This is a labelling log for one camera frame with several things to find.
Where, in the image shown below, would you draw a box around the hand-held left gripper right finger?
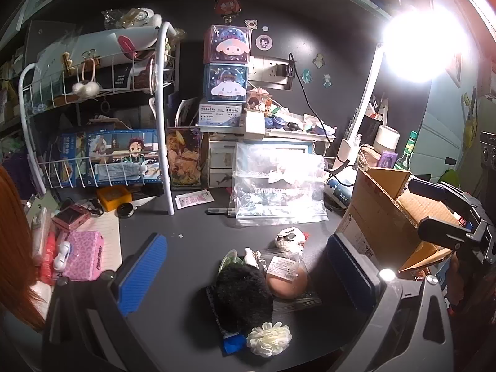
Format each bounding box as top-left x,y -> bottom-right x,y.
326,233 -> 454,372

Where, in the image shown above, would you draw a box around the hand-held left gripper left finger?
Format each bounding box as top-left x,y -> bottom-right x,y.
42,233 -> 168,372

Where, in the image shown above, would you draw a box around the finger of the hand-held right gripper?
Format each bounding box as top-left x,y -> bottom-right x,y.
418,216 -> 485,249
409,180 -> 485,221

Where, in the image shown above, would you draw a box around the brown cardboard box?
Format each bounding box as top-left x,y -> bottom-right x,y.
335,166 -> 462,276

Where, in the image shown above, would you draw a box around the fluffy pompom hair clip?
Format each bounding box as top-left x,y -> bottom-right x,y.
274,227 -> 311,254

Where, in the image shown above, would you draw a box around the green bottle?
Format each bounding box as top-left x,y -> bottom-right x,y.
399,131 -> 419,171

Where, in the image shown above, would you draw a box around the purple small box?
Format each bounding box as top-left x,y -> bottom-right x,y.
378,151 -> 400,169

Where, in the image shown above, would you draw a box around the pink leopard print box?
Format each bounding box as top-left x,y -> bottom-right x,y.
62,230 -> 104,281

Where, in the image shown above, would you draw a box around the beige puff in packet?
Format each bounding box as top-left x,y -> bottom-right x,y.
264,256 -> 311,301

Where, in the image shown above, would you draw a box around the white cylinder container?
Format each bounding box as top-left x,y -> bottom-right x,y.
374,125 -> 401,153

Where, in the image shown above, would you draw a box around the yellow box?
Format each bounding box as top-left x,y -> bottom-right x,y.
97,185 -> 132,212

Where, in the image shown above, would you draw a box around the white earbud gadget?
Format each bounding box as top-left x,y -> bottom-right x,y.
54,241 -> 72,272

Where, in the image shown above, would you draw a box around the green leaf accessory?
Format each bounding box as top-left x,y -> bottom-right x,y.
219,250 -> 245,276

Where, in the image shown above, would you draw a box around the small pink sachet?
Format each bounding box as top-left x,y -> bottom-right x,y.
175,190 -> 215,210

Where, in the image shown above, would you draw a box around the black pen holder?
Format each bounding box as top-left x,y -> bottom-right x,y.
358,103 -> 384,146

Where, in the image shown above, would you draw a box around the red tube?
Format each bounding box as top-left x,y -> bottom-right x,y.
41,232 -> 59,285

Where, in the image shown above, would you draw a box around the small white bow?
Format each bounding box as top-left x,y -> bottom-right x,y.
242,249 -> 268,270

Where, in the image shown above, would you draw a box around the white flower hair clip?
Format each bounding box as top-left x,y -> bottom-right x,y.
247,321 -> 292,357

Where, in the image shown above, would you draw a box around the black fluffy hair accessory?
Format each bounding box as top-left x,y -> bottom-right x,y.
212,261 -> 275,334

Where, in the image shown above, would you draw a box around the clear zip bag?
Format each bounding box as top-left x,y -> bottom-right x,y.
228,141 -> 330,227

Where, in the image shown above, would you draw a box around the blue packet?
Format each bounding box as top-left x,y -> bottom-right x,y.
221,331 -> 249,356

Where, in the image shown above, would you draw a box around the white desk lamp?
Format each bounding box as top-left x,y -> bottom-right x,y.
333,8 -> 466,171

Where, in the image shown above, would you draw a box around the anime printed box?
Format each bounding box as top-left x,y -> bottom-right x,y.
48,129 -> 160,187

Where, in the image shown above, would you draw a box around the snack bag orange purple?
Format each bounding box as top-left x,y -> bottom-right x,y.
166,127 -> 202,187

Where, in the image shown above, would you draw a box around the person's orange hair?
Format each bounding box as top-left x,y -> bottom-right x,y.
0,165 -> 47,330

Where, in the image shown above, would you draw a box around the white mini drawers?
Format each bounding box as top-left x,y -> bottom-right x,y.
207,134 -> 239,188

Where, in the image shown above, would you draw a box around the white shelf riser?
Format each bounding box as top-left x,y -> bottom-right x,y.
205,128 -> 336,144

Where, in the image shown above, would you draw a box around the white blue printed box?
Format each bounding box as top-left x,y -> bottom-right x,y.
198,99 -> 246,128

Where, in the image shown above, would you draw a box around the small white box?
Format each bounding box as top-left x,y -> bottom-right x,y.
245,110 -> 265,134

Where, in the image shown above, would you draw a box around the anime figurines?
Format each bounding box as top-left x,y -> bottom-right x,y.
246,88 -> 276,119

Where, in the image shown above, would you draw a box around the blue cartoon storage box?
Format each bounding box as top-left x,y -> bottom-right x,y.
203,63 -> 249,101

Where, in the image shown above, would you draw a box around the white bag pink mark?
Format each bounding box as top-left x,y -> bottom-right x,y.
37,27 -> 163,82

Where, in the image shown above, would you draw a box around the pink cartoon storage box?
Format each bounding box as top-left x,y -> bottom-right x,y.
204,25 -> 252,64

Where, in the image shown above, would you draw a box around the red figure on spring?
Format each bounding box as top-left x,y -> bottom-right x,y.
215,0 -> 243,24

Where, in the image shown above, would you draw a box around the pink camera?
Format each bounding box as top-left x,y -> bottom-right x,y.
51,206 -> 91,231

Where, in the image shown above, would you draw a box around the white wire rack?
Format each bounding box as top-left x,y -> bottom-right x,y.
17,21 -> 177,215

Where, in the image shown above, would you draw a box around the black cable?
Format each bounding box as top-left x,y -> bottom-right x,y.
287,52 -> 336,144

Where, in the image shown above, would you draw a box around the white pompom hair ties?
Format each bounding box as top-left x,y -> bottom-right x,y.
72,79 -> 102,97

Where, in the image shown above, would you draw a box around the wall power outlet panel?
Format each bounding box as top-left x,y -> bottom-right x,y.
248,56 -> 295,91

